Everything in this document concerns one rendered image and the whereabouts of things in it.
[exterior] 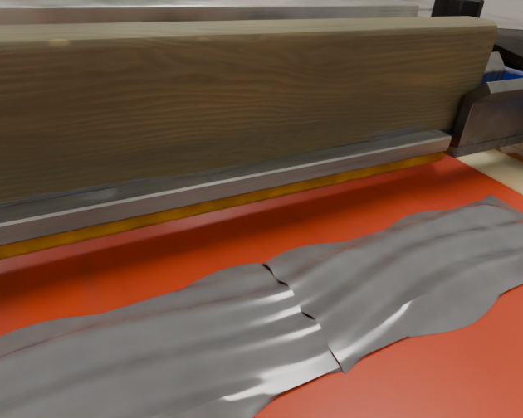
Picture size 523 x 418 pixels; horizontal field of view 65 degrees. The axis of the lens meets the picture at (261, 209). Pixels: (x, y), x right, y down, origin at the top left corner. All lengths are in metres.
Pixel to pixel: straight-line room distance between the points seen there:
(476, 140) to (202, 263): 0.21
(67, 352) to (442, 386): 0.14
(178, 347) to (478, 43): 0.24
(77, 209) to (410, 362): 0.15
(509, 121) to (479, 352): 0.19
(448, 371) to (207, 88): 0.15
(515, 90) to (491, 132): 0.03
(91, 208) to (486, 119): 0.25
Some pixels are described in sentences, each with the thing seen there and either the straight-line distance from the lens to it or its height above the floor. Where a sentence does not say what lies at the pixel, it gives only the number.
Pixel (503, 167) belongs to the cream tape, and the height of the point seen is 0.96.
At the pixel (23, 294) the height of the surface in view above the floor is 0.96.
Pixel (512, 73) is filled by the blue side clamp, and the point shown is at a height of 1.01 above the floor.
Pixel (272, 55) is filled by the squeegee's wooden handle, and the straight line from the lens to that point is 0.20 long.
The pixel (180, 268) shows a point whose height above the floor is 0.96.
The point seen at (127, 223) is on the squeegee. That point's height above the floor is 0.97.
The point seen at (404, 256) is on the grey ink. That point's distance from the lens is 0.22.
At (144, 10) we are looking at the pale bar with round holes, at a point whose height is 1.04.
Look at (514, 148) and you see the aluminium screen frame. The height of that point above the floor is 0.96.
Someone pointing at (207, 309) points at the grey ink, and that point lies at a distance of 0.18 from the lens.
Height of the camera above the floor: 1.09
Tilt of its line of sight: 33 degrees down
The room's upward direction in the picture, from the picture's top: 4 degrees clockwise
